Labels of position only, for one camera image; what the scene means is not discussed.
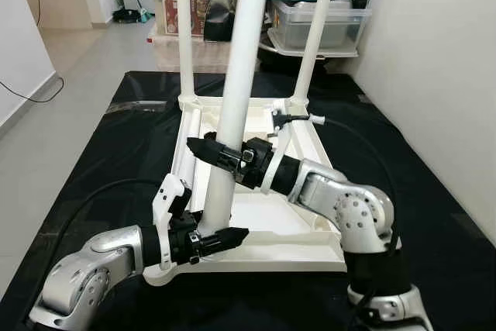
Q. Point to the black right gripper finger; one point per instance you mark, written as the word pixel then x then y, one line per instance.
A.
pixel 213 151

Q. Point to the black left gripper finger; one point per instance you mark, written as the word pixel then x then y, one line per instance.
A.
pixel 194 220
pixel 229 236

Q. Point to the white plastic table top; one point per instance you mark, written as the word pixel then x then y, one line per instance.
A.
pixel 294 249

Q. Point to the long clear tape strip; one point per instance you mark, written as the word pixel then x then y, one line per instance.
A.
pixel 139 106

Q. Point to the beige cardboard box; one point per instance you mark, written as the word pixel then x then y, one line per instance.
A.
pixel 209 52

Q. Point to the black wok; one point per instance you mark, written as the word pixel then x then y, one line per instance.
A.
pixel 279 58

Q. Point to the clear plastic storage box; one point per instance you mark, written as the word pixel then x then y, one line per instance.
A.
pixel 341 25

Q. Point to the black tablecloth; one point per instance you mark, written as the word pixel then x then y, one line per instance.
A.
pixel 418 191

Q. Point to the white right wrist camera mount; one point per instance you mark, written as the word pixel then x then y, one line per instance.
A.
pixel 273 164

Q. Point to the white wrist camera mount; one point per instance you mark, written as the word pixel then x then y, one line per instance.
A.
pixel 273 164
pixel 167 199

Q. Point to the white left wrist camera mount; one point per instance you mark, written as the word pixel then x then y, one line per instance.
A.
pixel 167 199

